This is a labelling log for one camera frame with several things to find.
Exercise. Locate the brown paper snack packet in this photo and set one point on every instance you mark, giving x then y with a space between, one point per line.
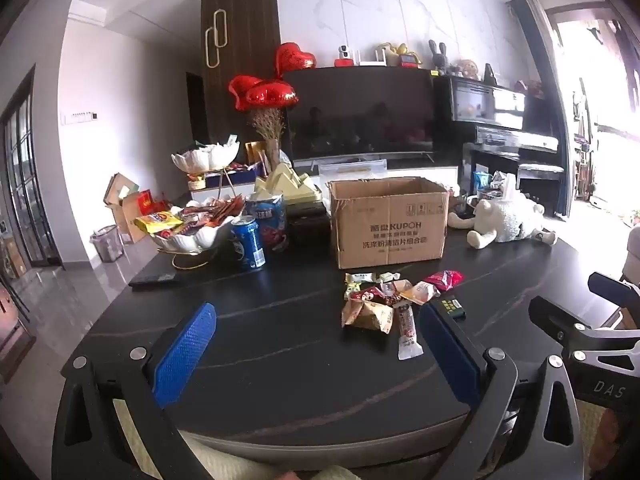
367 316

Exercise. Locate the blue snack bag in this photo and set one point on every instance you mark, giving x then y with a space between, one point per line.
482 180

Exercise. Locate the pile of assorted snack packets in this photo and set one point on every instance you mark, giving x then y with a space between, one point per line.
210 212

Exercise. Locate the yellow chip bag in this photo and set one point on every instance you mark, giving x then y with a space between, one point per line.
159 221

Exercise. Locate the grey waste bin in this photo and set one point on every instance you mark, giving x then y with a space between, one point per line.
107 245

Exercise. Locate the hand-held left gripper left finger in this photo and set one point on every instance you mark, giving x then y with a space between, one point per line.
184 355

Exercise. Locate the brown cardboard box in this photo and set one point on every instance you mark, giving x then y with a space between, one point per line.
390 230

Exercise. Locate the black framed glass door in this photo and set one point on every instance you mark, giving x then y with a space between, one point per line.
30 255

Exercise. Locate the red white snack packet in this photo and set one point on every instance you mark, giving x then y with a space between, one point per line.
372 294

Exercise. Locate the green cake clear wrapper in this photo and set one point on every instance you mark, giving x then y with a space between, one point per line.
387 276

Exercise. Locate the open cardboard box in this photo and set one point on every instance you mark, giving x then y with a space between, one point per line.
125 210

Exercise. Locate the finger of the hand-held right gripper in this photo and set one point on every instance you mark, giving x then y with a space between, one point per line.
550 312
612 289

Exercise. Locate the wall switch panel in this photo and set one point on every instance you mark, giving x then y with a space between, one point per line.
77 117

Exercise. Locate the black metronome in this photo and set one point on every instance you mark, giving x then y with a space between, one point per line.
489 75

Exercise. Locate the white plush sheep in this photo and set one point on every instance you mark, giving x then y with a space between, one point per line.
505 220

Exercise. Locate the black box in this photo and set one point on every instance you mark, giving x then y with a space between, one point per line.
307 222

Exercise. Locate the sausage stick packet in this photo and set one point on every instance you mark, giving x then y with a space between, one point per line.
407 335

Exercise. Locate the yellow green snack packet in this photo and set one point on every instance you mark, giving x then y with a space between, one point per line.
351 291

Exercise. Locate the brown teddy doll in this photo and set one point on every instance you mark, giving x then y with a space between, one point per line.
467 67

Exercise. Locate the dark blue gift box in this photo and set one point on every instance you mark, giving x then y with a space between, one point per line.
225 178

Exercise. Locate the blue soda can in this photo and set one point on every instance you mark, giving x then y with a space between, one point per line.
247 245

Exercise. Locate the piano bench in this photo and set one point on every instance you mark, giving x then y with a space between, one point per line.
540 172

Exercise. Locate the white candy packet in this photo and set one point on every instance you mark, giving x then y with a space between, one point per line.
359 278

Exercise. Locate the stack of gold pyramid boxes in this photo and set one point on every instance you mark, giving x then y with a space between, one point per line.
287 185

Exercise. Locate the white security camera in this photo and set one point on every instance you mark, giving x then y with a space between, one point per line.
344 51

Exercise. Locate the blue red snack package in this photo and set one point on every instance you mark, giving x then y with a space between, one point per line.
267 222

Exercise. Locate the black remote control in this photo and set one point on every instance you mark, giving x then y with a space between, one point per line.
150 279

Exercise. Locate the red heart balloon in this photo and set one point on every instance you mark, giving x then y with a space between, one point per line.
272 95
242 90
295 57

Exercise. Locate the white TV cabinet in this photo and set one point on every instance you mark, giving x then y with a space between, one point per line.
425 172

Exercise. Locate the dried flower bouquet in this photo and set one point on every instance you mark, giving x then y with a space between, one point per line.
270 122

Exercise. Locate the black television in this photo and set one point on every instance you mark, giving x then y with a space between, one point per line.
360 110

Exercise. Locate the two-tier white shell snack stand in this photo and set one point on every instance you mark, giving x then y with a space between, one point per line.
205 157

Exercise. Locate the gold loop wall ornament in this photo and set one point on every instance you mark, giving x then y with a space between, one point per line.
206 47

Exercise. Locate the black green-label packet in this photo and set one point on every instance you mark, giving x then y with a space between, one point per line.
450 306

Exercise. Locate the yellow toy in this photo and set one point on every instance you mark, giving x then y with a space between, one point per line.
397 50

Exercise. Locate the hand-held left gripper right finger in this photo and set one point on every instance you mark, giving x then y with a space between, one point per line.
450 355

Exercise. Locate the dark blue curtain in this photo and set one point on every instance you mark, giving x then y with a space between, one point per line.
540 85

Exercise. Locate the pink red snack packet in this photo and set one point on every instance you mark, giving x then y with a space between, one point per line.
444 280

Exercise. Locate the clear plastic zip bag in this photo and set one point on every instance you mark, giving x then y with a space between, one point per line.
352 169

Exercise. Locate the grey bunny doll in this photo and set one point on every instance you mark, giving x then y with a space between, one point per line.
439 57

